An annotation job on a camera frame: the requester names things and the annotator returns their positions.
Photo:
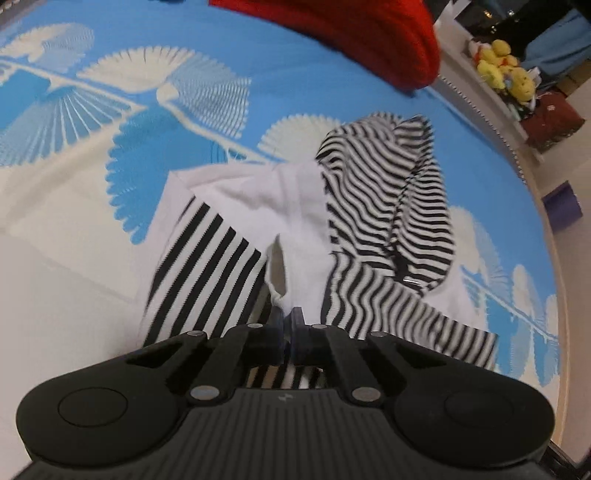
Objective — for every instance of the white black striped hooded top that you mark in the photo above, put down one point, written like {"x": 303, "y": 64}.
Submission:
{"x": 300, "y": 198}

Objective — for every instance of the purple block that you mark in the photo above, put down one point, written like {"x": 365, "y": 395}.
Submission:
{"x": 563, "y": 203}

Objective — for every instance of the red cloth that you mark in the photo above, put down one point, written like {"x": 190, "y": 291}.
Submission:
{"x": 369, "y": 32}

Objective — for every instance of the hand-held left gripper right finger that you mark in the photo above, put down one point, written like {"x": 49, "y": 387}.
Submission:
{"x": 297, "y": 319}

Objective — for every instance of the blue white printed blanket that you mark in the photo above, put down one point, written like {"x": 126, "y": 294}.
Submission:
{"x": 277, "y": 69}

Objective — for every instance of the blue cloth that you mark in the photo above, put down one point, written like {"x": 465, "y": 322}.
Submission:
{"x": 561, "y": 41}

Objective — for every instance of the yellow plush toy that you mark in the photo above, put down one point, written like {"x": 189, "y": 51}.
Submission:
{"x": 521, "y": 85}
{"x": 495, "y": 55}

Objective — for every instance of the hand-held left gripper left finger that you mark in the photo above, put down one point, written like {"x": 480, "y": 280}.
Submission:
{"x": 275, "y": 319}

